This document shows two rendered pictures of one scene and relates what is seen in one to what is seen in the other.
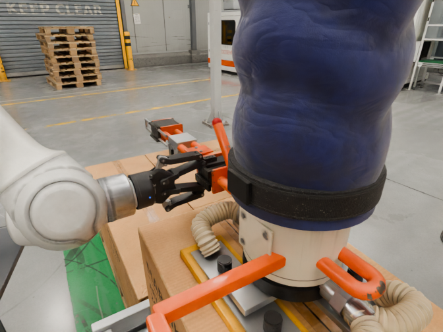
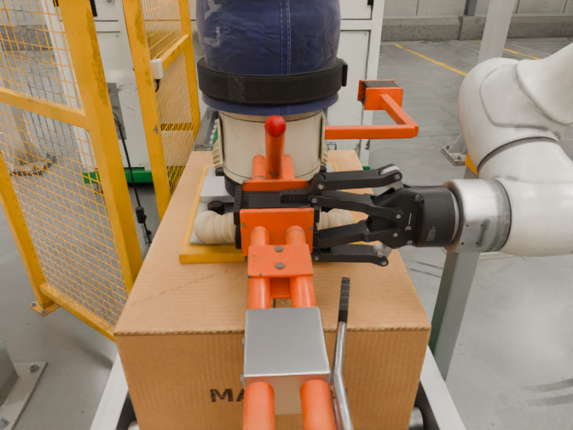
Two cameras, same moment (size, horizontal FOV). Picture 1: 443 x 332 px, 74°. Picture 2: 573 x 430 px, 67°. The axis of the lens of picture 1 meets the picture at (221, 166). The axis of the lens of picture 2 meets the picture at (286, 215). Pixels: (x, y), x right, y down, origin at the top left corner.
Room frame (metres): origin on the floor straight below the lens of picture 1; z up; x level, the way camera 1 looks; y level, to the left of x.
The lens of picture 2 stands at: (1.02, 0.23, 1.34)
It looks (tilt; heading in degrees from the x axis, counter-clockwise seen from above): 30 degrees down; 207
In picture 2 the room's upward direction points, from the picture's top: straight up
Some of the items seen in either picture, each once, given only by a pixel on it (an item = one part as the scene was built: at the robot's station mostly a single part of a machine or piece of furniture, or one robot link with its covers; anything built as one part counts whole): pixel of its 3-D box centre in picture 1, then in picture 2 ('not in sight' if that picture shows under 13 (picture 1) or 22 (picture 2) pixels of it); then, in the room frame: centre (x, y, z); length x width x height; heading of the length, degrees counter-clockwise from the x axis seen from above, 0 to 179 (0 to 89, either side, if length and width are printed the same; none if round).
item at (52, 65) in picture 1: (69, 56); not in sight; (7.64, 3.70, 0.65); 1.29 x 1.10 x 1.31; 36
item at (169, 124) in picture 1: (167, 129); not in sight; (0.92, 0.18, 1.08); 0.08 x 0.07 x 0.05; 31
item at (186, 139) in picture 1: (182, 144); (284, 357); (0.81, 0.11, 1.07); 0.07 x 0.07 x 0.04; 31
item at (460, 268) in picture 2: not in sight; (448, 309); (-0.02, 0.21, 0.50); 0.07 x 0.07 x 1.00; 31
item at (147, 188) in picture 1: (153, 186); (407, 217); (0.55, 0.15, 1.08); 0.09 x 0.07 x 0.08; 121
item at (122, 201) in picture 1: (118, 196); (465, 215); (0.51, 0.21, 1.08); 0.09 x 0.06 x 0.09; 31
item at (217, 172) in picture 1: (219, 170); (275, 215); (0.62, 0.00, 1.08); 0.10 x 0.08 x 0.06; 121
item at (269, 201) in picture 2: (215, 161); (279, 203); (0.63, 0.01, 1.10); 0.07 x 0.03 x 0.01; 121
